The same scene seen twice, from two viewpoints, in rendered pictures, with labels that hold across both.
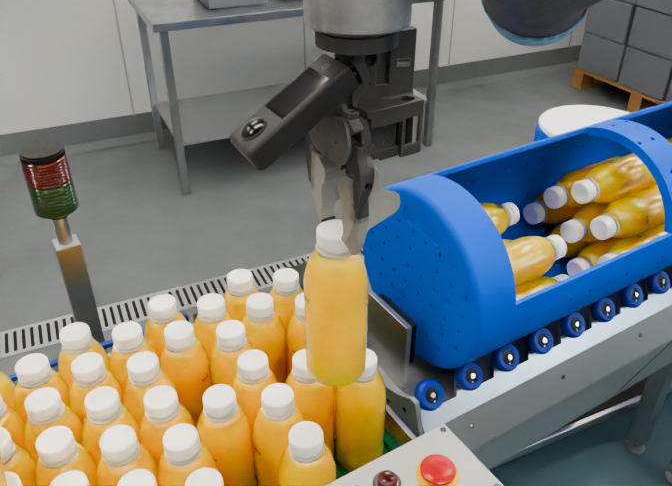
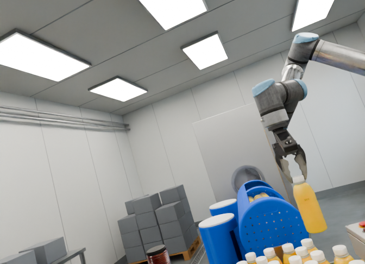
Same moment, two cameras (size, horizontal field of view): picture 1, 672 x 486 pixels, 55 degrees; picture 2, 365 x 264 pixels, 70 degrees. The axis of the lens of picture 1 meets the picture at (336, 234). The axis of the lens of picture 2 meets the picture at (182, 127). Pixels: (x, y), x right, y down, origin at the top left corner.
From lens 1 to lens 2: 98 cm
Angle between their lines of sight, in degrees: 63
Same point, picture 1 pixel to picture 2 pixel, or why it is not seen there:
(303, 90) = (284, 134)
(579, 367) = not seen: hidden behind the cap
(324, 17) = (282, 117)
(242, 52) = not seen: outside the picture
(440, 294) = (287, 226)
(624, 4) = (134, 231)
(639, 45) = (148, 242)
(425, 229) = (269, 210)
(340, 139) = not seen: hidden behind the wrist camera
